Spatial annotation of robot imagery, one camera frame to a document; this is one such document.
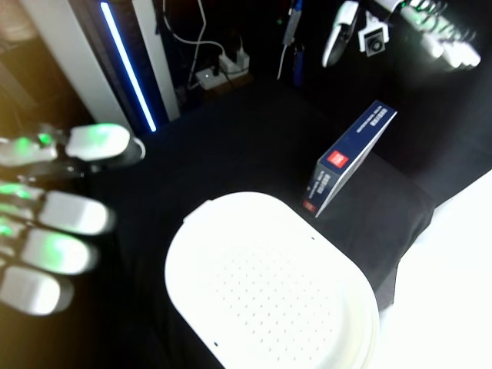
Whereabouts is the blue and white flat box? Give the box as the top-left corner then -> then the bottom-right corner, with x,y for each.
301,99 -> 398,219

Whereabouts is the white power cable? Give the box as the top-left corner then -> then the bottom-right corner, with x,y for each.
163,0 -> 226,91

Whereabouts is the black table cloth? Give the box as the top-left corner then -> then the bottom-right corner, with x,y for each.
68,75 -> 492,369

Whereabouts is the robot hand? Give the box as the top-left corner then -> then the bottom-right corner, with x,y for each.
0,122 -> 147,318
321,0 -> 482,72

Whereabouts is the white plug adapter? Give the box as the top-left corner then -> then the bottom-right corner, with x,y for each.
218,48 -> 251,76

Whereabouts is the white power strip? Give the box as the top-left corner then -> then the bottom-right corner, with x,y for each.
194,65 -> 231,91

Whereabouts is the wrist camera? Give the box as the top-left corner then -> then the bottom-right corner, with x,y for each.
357,22 -> 390,58

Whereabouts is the white tower with blue light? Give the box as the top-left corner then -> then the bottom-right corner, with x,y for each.
18,0 -> 181,134

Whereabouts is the hanging grey cable adapter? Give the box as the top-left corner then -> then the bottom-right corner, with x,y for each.
277,0 -> 304,81

